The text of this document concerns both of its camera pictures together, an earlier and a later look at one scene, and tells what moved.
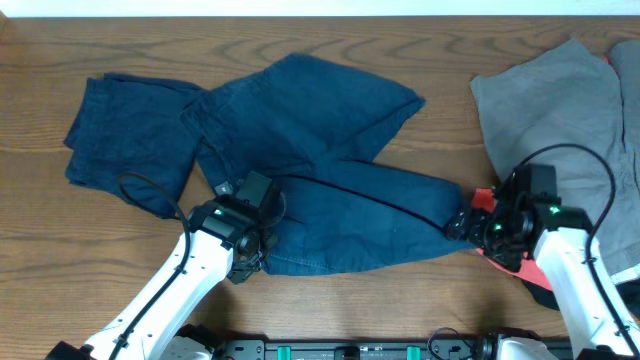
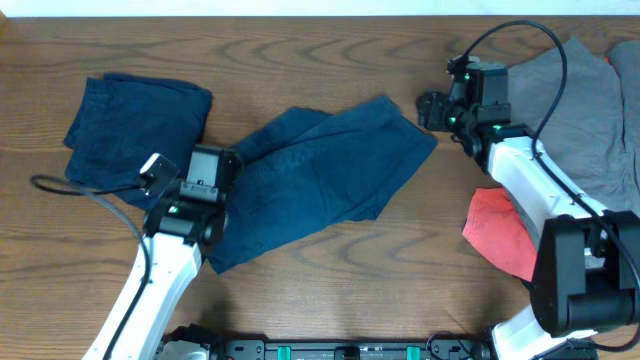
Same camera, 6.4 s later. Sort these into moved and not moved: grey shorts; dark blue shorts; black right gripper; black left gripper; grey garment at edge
Moved: black right gripper; black left gripper; dark blue shorts
Not moved: grey garment at edge; grey shorts
